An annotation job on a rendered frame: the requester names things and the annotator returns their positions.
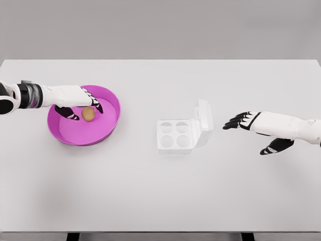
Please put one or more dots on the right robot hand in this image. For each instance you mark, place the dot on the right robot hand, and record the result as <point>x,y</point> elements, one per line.
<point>273,123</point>

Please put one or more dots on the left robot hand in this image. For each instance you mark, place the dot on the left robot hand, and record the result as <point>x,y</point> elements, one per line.
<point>72,96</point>

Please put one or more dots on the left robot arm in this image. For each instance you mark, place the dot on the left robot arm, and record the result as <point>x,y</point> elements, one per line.
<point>25,94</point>

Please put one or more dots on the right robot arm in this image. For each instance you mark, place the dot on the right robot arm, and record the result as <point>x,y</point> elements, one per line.
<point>307,129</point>

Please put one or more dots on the brown egg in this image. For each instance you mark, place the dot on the brown egg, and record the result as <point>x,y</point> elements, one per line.
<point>88,114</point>

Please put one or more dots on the clear plastic egg box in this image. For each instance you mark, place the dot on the clear plastic egg box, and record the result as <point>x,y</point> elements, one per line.
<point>184,131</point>

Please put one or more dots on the pink round bowl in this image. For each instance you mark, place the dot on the pink round bowl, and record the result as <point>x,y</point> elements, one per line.
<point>82,128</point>

